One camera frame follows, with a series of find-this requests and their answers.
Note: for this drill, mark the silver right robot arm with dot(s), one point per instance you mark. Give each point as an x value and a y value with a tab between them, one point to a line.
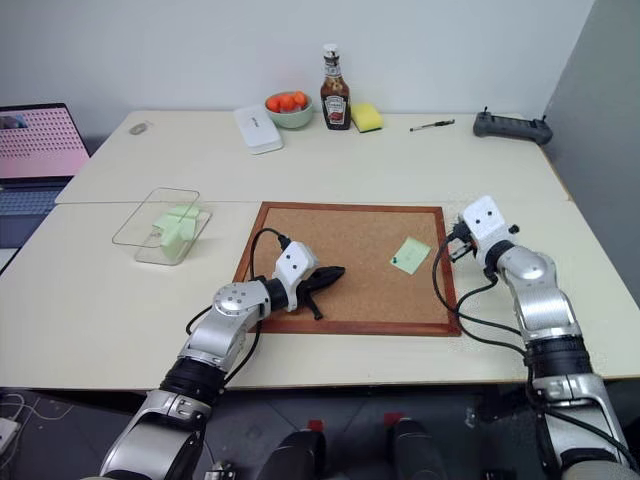
545	310

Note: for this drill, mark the yellow sponge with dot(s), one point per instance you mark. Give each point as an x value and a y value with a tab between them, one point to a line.
366	117

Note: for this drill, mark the black pen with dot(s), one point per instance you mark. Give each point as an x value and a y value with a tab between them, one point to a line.
432	125

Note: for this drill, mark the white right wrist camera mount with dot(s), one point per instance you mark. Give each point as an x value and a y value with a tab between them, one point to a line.
487	225

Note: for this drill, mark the wood framed cork board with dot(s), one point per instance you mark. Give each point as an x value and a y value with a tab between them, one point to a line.
350	300

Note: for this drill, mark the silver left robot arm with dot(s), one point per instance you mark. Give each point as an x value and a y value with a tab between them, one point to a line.
225	320

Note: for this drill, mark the ketchup bottle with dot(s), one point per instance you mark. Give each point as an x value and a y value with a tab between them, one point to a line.
335	100

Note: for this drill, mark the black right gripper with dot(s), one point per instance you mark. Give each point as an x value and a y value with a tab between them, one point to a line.
463	234

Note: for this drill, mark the dark rounded shape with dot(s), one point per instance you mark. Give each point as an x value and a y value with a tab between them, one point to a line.
297	457
415	450

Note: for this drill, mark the small grey round object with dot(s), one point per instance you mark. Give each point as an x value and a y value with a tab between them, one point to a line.
138	128

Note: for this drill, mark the grey remote controller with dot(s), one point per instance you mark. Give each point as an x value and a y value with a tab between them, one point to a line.
510	129

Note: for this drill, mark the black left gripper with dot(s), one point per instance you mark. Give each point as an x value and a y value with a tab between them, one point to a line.
309	287

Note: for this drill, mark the clear plastic box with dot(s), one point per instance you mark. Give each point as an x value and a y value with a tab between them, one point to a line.
145	235

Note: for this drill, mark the green sticky note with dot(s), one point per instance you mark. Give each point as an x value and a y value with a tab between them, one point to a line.
176	215
412	254
175	242

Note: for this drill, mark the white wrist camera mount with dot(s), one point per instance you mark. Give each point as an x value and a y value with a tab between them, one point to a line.
295	262
487	225

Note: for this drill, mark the white rectangular tray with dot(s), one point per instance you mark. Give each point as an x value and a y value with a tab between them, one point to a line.
257	129

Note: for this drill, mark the pale green bowl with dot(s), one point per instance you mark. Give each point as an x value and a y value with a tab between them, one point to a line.
290	119

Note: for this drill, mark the open laptop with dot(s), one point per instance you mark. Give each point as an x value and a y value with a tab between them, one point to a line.
35	145

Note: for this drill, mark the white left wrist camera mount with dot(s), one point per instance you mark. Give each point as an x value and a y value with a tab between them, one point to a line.
295	262

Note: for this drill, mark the orange fruit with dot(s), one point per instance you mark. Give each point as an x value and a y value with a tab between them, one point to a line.
274	104
288	102
299	97

